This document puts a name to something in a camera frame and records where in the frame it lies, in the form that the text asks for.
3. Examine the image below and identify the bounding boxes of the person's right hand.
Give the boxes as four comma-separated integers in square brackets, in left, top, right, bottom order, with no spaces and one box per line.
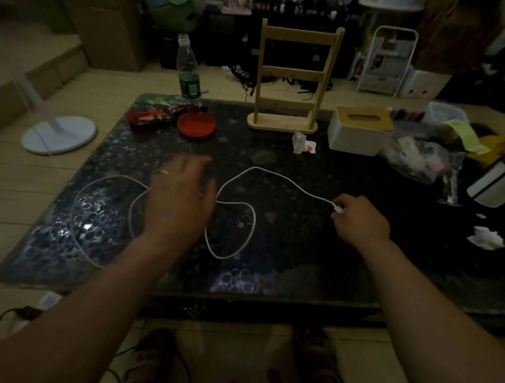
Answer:
[331,193,391,250]

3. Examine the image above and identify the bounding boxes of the person's left hand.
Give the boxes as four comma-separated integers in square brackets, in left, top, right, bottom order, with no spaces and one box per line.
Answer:
[143,154,218,248]

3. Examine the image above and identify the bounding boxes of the white charging cable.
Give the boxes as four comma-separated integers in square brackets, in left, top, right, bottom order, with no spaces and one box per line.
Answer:
[70,166,345,269]

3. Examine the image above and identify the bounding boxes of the person's right forearm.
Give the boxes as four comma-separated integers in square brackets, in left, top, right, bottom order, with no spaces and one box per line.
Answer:
[357,237,505,383]

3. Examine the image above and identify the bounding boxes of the person's left forearm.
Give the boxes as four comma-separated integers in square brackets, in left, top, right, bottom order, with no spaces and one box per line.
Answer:
[0,233,190,383]

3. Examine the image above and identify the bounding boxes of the red round lid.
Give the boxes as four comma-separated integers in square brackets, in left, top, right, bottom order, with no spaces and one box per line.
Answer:
[177,113,216,138]

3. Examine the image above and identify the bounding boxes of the small white sachet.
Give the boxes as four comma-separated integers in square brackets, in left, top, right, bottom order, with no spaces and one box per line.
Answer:
[291,131,317,155]

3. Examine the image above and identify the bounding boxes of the white tissue box wooden lid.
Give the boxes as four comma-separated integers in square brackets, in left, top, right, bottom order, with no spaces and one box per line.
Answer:
[327,105,395,157]

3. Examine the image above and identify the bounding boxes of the red snack packet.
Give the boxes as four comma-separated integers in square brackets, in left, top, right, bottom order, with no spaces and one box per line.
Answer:
[125,103,209,129]

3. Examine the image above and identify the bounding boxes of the clear plastic bag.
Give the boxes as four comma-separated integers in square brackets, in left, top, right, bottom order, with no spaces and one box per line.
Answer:
[382,120,468,206]

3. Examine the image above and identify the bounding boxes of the clear bottle with green label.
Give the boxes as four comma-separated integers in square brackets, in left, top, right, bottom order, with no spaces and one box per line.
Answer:
[176,33,202,99]

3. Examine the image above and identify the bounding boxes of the person's right shoe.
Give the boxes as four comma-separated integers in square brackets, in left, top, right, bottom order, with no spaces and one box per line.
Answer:
[291,327,345,383]

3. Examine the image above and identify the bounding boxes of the person's shoe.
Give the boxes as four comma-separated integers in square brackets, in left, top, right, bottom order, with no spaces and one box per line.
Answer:
[291,327,345,383]
[125,328,179,383]

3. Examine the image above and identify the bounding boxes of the crumpled white tissue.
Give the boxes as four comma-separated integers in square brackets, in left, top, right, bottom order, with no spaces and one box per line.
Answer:
[467,226,505,251]

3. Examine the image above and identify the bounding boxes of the clear plastic container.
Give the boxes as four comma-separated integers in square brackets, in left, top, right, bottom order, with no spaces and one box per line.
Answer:
[423,101,469,127]

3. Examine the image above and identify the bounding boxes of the wooden rack stand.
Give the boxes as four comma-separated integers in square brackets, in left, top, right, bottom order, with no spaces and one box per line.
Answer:
[247,18,346,134]

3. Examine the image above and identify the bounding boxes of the yellow-green paper slip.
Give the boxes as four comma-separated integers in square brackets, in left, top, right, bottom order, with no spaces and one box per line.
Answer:
[445,119,492,155]

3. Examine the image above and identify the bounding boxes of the white box with black stripe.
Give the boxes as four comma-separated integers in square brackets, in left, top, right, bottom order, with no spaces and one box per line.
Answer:
[467,161,505,208]

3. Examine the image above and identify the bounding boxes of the white storage box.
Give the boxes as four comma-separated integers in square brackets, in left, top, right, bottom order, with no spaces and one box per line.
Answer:
[402,69,452,100]

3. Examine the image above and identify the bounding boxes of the yellow packet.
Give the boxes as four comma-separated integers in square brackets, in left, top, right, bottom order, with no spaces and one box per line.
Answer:
[469,135,505,167]

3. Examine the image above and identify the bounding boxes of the white standing fan base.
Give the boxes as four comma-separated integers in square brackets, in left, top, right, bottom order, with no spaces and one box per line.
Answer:
[0,39,97,155]

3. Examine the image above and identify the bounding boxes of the white step stool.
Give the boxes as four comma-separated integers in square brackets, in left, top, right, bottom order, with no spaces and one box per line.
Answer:
[354,26,419,99]

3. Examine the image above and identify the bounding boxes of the person's left shoe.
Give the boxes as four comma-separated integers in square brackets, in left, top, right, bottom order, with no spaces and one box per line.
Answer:
[125,328,179,383]

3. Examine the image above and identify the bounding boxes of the green bag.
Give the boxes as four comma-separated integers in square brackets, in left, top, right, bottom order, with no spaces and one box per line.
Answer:
[151,0,199,33]

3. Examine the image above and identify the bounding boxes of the brown cardboard box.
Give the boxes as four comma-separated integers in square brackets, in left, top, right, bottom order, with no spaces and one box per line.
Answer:
[63,0,149,73]

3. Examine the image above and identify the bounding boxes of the white power strip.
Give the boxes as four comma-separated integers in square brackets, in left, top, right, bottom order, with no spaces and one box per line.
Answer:
[39,291,63,311]

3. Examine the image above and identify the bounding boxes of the bundle of black cables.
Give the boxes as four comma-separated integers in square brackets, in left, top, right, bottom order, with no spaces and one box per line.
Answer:
[228,63,334,102]

